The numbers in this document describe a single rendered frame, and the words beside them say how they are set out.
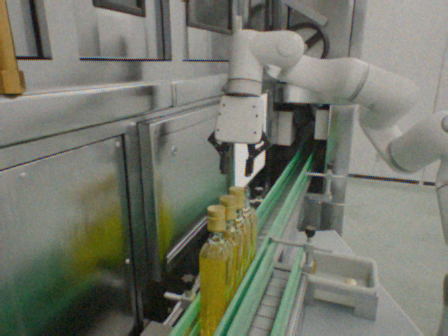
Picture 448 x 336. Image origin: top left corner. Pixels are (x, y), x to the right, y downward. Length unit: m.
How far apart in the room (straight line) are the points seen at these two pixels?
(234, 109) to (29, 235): 0.43
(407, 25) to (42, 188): 4.22
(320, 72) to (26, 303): 0.70
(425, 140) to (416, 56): 3.72
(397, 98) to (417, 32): 3.70
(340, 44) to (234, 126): 1.06
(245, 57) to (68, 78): 0.35
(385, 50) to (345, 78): 3.69
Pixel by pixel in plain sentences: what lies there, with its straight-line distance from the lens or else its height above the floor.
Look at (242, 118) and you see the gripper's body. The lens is 0.73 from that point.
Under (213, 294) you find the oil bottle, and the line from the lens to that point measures 0.73.
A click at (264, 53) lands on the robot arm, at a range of 0.74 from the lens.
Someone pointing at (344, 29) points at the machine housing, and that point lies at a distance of 1.72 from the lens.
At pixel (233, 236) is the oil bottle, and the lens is 0.73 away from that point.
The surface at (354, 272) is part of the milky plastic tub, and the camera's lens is 1.22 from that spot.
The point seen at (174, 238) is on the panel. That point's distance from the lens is 0.81.
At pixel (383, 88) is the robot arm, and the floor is 1.38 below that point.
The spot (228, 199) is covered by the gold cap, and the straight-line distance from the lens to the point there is 0.71.
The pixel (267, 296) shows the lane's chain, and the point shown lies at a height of 0.88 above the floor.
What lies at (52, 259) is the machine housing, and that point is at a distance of 0.58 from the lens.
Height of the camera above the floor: 1.43
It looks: 17 degrees down
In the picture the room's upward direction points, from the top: straight up
